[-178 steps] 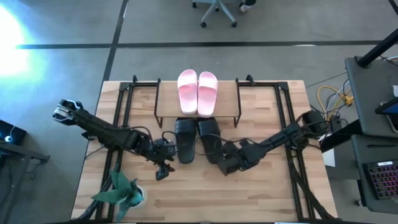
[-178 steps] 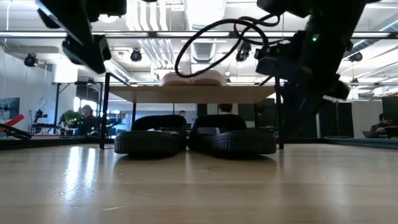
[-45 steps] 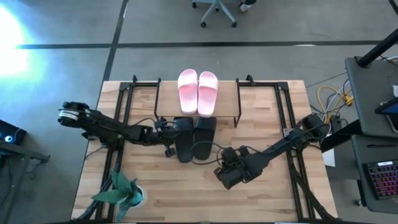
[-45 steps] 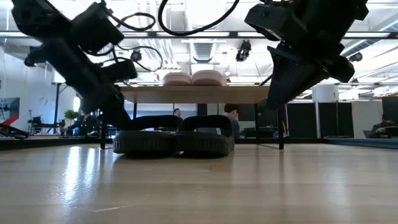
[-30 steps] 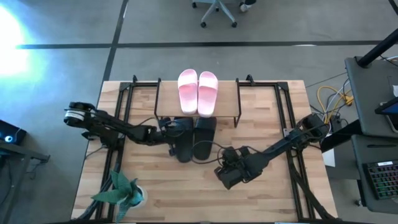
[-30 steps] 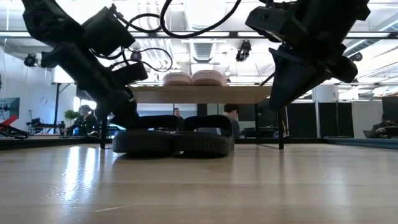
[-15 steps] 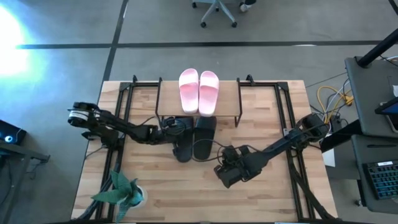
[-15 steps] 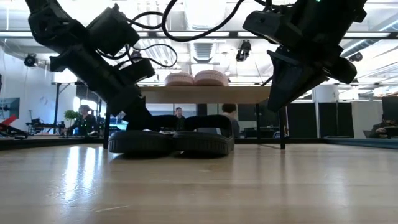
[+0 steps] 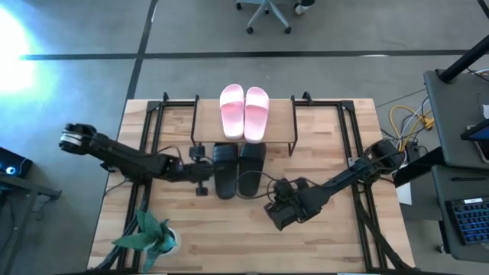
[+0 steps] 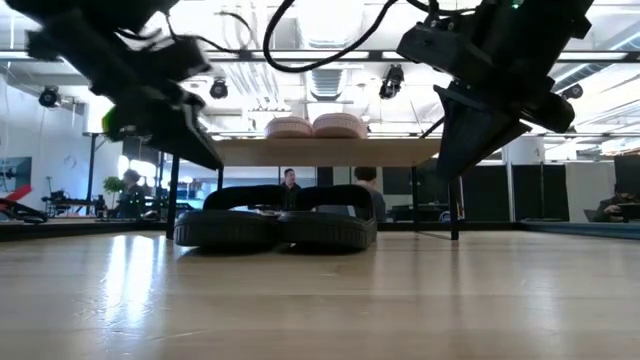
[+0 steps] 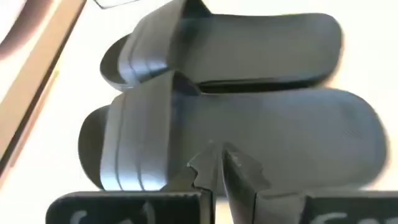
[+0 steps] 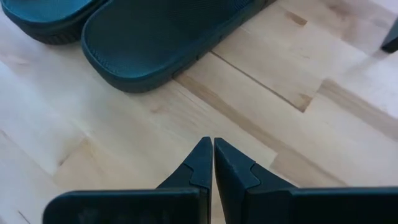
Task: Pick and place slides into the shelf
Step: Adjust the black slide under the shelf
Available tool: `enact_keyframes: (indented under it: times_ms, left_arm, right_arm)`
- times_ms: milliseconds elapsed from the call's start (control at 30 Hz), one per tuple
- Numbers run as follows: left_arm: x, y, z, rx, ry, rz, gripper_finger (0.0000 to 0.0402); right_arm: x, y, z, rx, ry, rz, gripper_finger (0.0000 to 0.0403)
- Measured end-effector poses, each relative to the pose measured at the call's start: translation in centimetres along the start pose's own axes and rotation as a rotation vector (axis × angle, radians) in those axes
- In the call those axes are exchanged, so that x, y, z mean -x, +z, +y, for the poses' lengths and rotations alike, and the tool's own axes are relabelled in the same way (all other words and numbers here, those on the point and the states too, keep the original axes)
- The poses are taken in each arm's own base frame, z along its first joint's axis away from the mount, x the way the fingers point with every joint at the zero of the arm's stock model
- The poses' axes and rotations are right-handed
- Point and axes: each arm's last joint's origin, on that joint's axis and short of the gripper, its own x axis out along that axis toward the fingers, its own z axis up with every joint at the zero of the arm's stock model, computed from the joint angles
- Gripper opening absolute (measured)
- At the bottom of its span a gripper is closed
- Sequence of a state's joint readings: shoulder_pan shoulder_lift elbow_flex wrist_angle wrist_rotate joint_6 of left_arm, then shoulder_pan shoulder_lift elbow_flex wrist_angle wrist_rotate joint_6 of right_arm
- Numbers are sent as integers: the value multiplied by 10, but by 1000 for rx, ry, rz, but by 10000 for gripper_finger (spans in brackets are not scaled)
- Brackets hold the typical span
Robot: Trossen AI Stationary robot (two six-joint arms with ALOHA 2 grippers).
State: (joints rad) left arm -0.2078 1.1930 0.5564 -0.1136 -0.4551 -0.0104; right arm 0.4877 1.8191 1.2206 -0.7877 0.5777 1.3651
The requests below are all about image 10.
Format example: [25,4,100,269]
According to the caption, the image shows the white partition panel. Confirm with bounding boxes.
[565,160,617,225]

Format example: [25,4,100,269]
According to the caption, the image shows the dark computer monitor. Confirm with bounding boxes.
[613,153,640,197]

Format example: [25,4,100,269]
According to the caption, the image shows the ceiling light rail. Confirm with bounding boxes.
[0,48,640,64]

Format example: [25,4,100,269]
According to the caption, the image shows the wooden shelf with black legs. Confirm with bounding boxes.
[165,115,460,242]

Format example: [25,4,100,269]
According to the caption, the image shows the black rubber slide sandal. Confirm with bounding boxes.
[173,184,287,248]
[277,183,379,252]

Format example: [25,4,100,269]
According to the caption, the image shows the pink rubber slide sandal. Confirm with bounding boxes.
[263,115,315,140]
[311,111,369,140]

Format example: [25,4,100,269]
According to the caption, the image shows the ceiling air vent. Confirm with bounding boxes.
[309,68,344,102]

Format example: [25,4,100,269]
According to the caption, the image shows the white round pillar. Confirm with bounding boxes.
[504,135,546,166]

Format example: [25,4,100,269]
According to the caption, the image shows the dark partition wall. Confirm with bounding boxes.
[382,158,571,224]

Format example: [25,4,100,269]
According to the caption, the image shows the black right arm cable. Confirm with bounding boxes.
[262,0,402,74]

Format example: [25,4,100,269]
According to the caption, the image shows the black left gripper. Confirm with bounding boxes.
[24,9,225,172]

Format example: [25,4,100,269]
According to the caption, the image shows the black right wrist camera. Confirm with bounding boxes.
[396,21,482,85]

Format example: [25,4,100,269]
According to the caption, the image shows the green potted plant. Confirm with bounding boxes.
[102,175,127,211]

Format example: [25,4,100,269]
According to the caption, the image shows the dark table edge rail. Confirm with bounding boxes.
[0,217,640,242]

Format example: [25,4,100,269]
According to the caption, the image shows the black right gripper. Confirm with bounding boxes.
[432,0,597,182]

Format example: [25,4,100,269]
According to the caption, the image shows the red and black machine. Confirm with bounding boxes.
[0,183,50,225]

